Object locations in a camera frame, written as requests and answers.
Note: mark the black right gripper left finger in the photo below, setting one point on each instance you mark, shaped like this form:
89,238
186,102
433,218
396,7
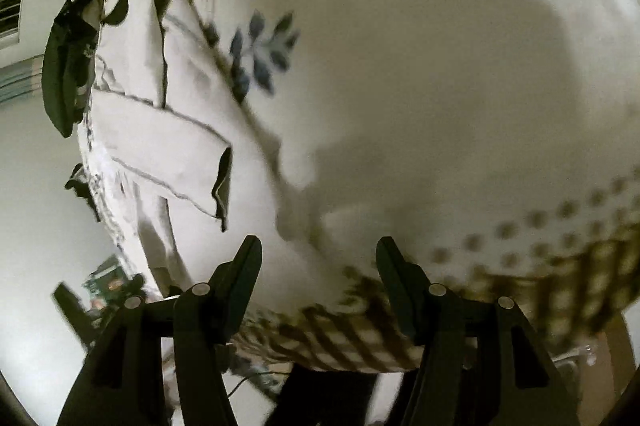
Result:
122,382

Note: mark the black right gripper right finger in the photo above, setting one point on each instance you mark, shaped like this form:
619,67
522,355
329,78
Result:
482,362

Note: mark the white garment with dark trim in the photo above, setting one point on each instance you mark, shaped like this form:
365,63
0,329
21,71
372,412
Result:
199,167

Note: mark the floral patterned bed sheet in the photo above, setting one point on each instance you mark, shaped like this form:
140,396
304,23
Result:
496,141

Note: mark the striped curtain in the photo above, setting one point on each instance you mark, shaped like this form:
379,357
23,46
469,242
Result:
21,79

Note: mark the dark teal garment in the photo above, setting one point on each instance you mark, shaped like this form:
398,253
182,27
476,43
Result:
65,66

